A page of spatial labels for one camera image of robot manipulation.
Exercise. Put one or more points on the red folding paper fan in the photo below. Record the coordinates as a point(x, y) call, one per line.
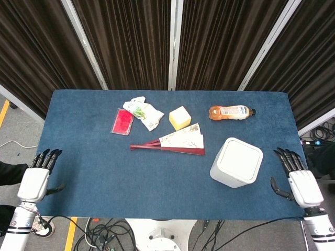
point(183, 141)

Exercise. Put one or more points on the orange drink bottle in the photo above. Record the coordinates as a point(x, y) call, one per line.
point(230, 112)

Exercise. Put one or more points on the blue table cloth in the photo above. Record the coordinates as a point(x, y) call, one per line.
point(131, 183)

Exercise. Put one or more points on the white square container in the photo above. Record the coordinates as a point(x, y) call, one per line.
point(238, 162)

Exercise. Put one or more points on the right black-fingered robot hand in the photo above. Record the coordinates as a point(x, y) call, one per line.
point(305, 185)

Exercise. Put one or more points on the black fabric object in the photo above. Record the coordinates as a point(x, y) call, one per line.
point(11, 172)
point(324, 159)

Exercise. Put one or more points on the red flat card case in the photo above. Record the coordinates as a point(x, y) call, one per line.
point(121, 123)

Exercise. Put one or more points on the left black-fingered robot hand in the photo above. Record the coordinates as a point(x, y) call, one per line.
point(32, 184)

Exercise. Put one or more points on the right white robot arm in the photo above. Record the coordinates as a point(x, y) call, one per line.
point(320, 230)

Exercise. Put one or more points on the white sneaker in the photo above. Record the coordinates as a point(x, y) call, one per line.
point(44, 228)

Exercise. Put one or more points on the yellow cube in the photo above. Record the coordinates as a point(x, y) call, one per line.
point(180, 117)

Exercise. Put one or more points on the white partition bottom rail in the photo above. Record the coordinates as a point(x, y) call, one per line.
point(21, 103)
point(318, 121)

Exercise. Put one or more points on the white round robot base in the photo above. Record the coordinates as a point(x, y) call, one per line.
point(161, 235)

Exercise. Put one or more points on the white partition post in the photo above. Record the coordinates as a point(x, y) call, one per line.
point(269, 44)
point(85, 43)
point(175, 44)

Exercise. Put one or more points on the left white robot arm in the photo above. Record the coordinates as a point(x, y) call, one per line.
point(15, 230)

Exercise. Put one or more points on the crumpled white snack package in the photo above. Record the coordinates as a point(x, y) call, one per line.
point(146, 113)

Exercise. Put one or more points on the dark brown curtain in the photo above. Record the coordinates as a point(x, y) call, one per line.
point(128, 44)
point(34, 52)
point(308, 65)
point(222, 44)

